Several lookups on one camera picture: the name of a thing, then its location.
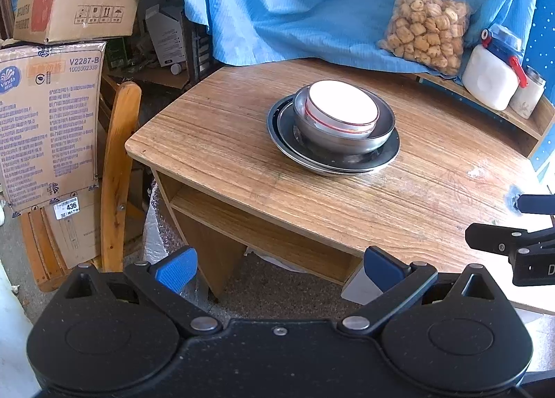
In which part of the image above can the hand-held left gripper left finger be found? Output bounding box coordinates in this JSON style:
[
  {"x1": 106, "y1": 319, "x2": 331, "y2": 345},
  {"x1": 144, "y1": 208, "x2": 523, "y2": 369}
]
[{"x1": 61, "y1": 246, "x2": 223, "y2": 335}]

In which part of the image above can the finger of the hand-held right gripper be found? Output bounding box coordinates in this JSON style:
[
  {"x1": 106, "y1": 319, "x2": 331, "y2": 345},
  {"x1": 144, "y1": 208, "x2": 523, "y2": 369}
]
[
  {"x1": 514, "y1": 194, "x2": 555, "y2": 215},
  {"x1": 465, "y1": 222, "x2": 555, "y2": 256}
]

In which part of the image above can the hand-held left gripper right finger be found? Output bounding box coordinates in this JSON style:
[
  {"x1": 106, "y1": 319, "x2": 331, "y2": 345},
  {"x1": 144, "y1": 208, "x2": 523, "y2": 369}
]
[{"x1": 337, "y1": 246, "x2": 499, "y2": 336}]

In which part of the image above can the stainless steel bowl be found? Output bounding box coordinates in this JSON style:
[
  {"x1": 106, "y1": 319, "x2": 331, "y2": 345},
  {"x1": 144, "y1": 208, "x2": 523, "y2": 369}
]
[{"x1": 292, "y1": 85, "x2": 396, "y2": 155}]

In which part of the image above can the large stainless steel plate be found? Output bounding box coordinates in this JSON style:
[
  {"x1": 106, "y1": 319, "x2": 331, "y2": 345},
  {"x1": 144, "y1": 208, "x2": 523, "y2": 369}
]
[{"x1": 266, "y1": 92, "x2": 400, "y2": 176}]

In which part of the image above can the white red-rimmed bowl with mark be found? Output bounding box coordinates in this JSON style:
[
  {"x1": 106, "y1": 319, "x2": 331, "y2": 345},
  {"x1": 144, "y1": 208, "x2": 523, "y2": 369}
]
[{"x1": 307, "y1": 81, "x2": 381, "y2": 129}]

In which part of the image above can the white paper sheet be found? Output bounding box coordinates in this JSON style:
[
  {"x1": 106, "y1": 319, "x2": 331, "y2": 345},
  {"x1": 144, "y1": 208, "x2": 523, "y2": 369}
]
[{"x1": 342, "y1": 270, "x2": 384, "y2": 305}]

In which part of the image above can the bubble wrap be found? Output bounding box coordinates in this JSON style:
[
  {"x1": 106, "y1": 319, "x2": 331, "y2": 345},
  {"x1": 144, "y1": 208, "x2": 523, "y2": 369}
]
[{"x1": 141, "y1": 181, "x2": 213, "y2": 303}]

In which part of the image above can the wooden desk shelf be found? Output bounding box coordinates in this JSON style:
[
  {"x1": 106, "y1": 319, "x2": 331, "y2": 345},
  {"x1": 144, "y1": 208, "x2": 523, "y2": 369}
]
[{"x1": 416, "y1": 70, "x2": 555, "y2": 159}]

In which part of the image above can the cardboard box with white label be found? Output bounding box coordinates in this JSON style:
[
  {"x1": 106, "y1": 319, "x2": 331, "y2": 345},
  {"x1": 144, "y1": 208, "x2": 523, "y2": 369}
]
[{"x1": 43, "y1": 190, "x2": 105, "y2": 271}]

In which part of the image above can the small cream thermos cup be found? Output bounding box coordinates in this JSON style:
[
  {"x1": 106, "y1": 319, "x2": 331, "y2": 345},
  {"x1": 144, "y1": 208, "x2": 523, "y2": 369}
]
[{"x1": 509, "y1": 66, "x2": 547, "y2": 120}]

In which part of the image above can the white jug with blue lid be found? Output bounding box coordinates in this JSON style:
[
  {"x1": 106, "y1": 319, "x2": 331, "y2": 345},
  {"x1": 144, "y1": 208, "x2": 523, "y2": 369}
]
[{"x1": 462, "y1": 25, "x2": 530, "y2": 111}]

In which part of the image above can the wooden chair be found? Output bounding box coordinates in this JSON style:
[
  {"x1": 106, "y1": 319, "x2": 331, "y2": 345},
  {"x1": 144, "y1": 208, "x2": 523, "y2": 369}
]
[{"x1": 19, "y1": 81, "x2": 144, "y2": 293}]

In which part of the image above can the wooden table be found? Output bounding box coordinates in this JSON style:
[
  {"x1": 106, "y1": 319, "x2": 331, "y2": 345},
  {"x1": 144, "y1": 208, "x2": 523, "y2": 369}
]
[{"x1": 125, "y1": 57, "x2": 555, "y2": 316}]

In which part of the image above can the blue polka dot cloth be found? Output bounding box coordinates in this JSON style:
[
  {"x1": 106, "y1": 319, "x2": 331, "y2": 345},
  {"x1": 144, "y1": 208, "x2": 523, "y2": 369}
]
[{"x1": 520, "y1": 0, "x2": 555, "y2": 182}]

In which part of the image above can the printed cardboard box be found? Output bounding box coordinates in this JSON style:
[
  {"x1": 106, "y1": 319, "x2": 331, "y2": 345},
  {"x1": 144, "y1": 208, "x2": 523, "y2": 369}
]
[{"x1": 0, "y1": 40, "x2": 107, "y2": 212}]

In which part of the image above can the clear bag of snacks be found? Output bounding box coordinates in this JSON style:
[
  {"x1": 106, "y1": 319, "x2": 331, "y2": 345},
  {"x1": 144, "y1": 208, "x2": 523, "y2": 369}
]
[{"x1": 376, "y1": 0, "x2": 490, "y2": 77}]

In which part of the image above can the black plastic crate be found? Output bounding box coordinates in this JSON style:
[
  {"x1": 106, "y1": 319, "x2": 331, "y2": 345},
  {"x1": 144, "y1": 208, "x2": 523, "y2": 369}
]
[{"x1": 182, "y1": 18, "x2": 217, "y2": 84}]

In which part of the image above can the white carton box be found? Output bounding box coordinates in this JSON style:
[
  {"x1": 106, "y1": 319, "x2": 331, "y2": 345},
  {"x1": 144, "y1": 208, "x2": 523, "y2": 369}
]
[{"x1": 145, "y1": 3, "x2": 188, "y2": 68}]

